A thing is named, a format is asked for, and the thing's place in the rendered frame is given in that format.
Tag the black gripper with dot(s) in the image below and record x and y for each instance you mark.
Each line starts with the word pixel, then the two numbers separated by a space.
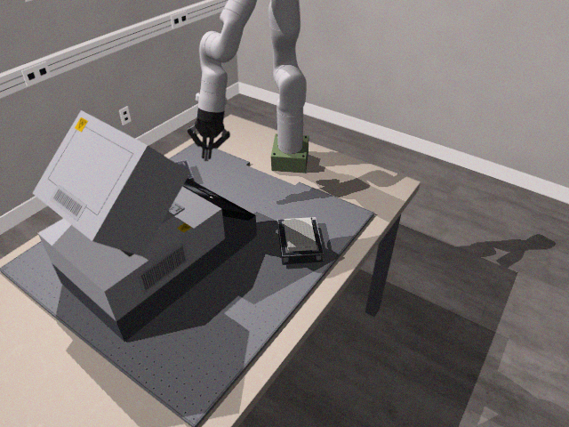
pixel 207 130

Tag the white microplate with grey wells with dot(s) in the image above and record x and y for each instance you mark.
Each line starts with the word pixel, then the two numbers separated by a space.
pixel 299 234

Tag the light grey benchtop lab instrument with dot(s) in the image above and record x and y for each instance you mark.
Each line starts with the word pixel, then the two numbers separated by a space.
pixel 118 191

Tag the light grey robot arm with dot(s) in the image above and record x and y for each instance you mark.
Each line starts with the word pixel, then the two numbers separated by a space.
pixel 215 48

